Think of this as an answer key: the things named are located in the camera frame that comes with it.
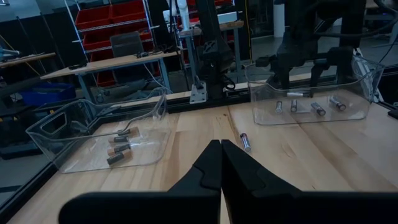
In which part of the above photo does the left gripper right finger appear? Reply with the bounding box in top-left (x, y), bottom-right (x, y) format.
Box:
top-left (221, 139), bottom-right (398, 224)

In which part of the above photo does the grey office chair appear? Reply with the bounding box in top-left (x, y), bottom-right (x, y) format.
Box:
top-left (110, 30), bottom-right (155, 85)

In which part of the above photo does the red plastic bin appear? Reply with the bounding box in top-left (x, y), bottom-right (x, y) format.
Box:
top-left (76, 6), bottom-right (113, 30)
top-left (110, 0), bottom-right (147, 24)

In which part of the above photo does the grey metal mounting plate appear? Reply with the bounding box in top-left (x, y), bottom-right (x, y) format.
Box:
top-left (189, 81), bottom-right (208, 105)

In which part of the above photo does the clear plastic bin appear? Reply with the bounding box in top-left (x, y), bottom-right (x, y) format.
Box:
top-left (26, 87), bottom-right (172, 174)
top-left (244, 55), bottom-right (386, 126)

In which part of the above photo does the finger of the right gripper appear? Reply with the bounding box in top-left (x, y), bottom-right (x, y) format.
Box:
top-left (276, 67), bottom-right (290, 90)
top-left (310, 65), bottom-right (324, 88)

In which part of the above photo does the metal wire shelf rack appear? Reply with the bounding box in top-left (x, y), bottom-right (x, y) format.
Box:
top-left (63, 0), bottom-right (162, 90)

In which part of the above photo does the blue plastic tote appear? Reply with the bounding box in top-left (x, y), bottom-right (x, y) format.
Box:
top-left (20, 83), bottom-right (76, 106)

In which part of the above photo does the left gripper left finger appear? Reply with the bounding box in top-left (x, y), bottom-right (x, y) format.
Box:
top-left (58, 139), bottom-right (223, 224)

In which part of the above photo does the wooden-top workbench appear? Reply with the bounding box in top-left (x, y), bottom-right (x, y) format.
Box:
top-left (40, 51), bottom-right (180, 103)
top-left (0, 52), bottom-right (57, 69)

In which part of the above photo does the white cylinder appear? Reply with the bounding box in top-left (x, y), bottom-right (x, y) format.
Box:
top-left (273, 0), bottom-right (286, 39)

